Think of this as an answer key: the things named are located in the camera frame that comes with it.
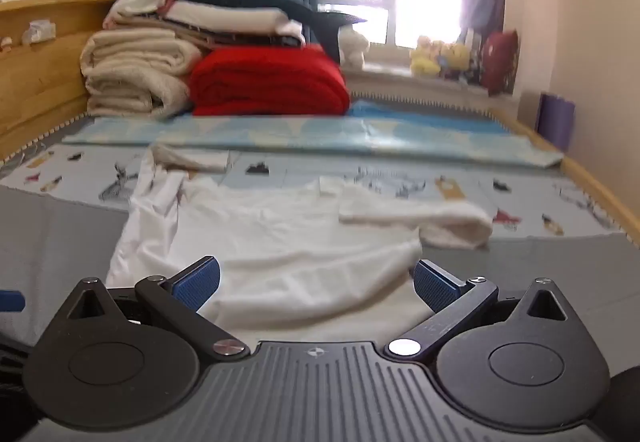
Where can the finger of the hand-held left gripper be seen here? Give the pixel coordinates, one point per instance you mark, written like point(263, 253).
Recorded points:
point(11, 302)

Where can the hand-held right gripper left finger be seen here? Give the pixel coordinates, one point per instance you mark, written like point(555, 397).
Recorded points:
point(197, 283)

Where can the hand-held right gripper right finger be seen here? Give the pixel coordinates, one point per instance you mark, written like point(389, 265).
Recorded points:
point(434, 289)

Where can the white long-sleeved shirt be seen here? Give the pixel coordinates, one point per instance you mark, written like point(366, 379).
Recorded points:
point(280, 232)

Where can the grey bed sheet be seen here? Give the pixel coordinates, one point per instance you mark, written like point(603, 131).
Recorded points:
point(50, 232)

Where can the printed play mat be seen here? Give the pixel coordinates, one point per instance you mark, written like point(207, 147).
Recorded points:
point(280, 166)

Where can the blue folded mat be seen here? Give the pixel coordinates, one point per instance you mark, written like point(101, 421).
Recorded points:
point(350, 131)

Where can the purple rolled mat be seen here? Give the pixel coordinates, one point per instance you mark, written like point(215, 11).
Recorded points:
point(556, 121)

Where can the red folded blanket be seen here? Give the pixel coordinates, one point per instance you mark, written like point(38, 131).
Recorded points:
point(270, 81)

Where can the window sill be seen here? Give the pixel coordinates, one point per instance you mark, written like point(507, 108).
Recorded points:
point(390, 79)

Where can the wooden headboard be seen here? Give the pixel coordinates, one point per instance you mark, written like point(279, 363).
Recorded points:
point(40, 86)

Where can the cream folded blanket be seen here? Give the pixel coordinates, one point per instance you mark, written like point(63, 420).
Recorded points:
point(135, 66)

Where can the yellow plush toy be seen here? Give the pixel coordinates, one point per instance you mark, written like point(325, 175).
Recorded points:
point(437, 56)

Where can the red pillow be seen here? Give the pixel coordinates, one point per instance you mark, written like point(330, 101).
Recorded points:
point(500, 61)

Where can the white plush toy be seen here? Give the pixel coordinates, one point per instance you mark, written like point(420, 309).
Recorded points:
point(354, 46)

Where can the white folded towel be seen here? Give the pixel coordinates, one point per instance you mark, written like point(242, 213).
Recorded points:
point(230, 19)

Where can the small white packet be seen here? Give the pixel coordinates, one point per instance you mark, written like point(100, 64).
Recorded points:
point(39, 31)

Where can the dark teal garment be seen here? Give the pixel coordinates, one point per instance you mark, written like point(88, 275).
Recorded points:
point(280, 4)

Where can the wooden bed frame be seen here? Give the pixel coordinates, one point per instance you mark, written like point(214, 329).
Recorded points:
point(590, 177)

